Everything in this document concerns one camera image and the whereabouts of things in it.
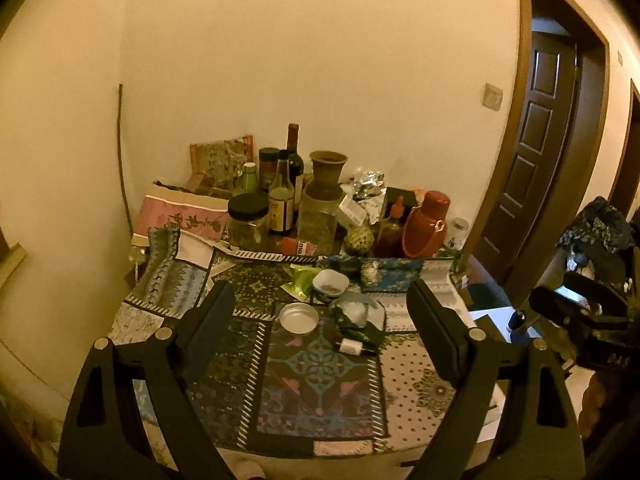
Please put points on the wall light switch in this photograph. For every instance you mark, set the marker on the wall light switch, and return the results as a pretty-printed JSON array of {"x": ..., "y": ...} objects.
[{"x": 492, "y": 97}]

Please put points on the small dropper bottle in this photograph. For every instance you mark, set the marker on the small dropper bottle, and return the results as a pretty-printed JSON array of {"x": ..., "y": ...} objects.
[{"x": 352, "y": 346}]

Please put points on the foil ball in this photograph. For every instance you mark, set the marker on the foil ball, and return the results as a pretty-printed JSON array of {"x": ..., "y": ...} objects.
[{"x": 370, "y": 271}]

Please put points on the red thermos flask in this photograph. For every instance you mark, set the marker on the red thermos flask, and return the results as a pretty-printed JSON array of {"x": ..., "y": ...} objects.
[{"x": 425, "y": 230}]

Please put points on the pink cardboard box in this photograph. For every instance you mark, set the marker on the pink cardboard box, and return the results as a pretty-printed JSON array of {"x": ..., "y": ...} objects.
[{"x": 175, "y": 215}]

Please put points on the small white box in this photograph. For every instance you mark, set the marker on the small white box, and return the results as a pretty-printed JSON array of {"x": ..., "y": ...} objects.
[{"x": 352, "y": 210}]

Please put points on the dark patterned cloth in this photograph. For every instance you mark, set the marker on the dark patterned cloth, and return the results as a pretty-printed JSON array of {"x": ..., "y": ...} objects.
[{"x": 600, "y": 230}]

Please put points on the red tube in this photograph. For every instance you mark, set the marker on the red tube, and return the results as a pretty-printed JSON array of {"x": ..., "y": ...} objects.
[{"x": 300, "y": 246}]

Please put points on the dark wine bottle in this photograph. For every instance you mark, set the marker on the dark wine bottle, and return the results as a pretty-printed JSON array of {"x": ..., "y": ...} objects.
[{"x": 294, "y": 160}]

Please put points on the wooden door frame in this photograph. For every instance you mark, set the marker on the wooden door frame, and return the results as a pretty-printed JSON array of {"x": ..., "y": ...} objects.
[{"x": 510, "y": 110}]

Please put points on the custard apple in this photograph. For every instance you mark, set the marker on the custard apple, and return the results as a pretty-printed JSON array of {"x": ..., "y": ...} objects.
[{"x": 360, "y": 240}]

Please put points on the glass jar black lid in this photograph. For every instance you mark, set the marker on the glass jar black lid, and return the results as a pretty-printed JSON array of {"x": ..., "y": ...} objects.
[{"x": 247, "y": 230}]

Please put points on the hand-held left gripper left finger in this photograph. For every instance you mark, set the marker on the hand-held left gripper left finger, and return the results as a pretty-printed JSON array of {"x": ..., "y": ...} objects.
[{"x": 210, "y": 320}]

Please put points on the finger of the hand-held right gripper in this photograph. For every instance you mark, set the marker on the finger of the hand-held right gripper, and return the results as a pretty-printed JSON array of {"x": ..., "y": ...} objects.
[{"x": 550, "y": 310}]

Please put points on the thin wooden stick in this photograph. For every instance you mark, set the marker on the thin wooden stick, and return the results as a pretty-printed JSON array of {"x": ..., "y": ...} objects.
[{"x": 120, "y": 160}]

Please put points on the brown wooden door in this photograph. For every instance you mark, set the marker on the brown wooden door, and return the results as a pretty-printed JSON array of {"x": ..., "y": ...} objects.
[{"x": 530, "y": 160}]

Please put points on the patterned picture box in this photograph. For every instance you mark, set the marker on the patterned picture box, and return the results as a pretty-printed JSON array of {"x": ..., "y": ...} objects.
[{"x": 220, "y": 160}]

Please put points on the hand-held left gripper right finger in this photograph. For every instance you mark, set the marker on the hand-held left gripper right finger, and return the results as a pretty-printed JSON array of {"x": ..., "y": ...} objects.
[{"x": 435, "y": 325}]

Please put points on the clay vase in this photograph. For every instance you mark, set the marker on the clay vase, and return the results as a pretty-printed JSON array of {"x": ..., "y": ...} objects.
[{"x": 327, "y": 175}]

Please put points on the small white bowl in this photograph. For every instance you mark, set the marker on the small white bowl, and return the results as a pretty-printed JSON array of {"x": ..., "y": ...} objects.
[{"x": 330, "y": 280}]

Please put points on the green foil wrapper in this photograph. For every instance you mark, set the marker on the green foil wrapper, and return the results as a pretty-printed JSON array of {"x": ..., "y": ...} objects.
[{"x": 302, "y": 282}]

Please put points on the clear bottle brown label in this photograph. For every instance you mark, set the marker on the clear bottle brown label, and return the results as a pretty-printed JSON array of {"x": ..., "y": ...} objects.
[{"x": 281, "y": 210}]

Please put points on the person's right hand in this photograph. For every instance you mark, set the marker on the person's right hand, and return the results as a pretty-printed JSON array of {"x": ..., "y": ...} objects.
[{"x": 595, "y": 400}]

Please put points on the brown jar dark lid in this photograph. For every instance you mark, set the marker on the brown jar dark lid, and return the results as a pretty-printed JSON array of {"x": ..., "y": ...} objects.
[{"x": 268, "y": 170}]

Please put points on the patterned tablecloth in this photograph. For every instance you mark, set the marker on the patterned tablecloth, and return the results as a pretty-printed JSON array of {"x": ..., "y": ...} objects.
[{"x": 320, "y": 385}]

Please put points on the large glass jar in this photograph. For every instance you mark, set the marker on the large glass jar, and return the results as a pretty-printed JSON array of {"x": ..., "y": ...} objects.
[{"x": 317, "y": 225}]

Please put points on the small green bottle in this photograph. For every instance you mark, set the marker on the small green bottle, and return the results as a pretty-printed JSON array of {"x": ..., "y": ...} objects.
[{"x": 250, "y": 180}]

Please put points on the crumpled foil bag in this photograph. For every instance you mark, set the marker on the crumpled foil bag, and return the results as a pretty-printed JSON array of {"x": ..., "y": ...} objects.
[{"x": 367, "y": 187}]

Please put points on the crumpled clear plastic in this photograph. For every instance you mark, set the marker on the crumpled clear plastic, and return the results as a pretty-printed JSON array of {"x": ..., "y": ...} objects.
[{"x": 357, "y": 310}]

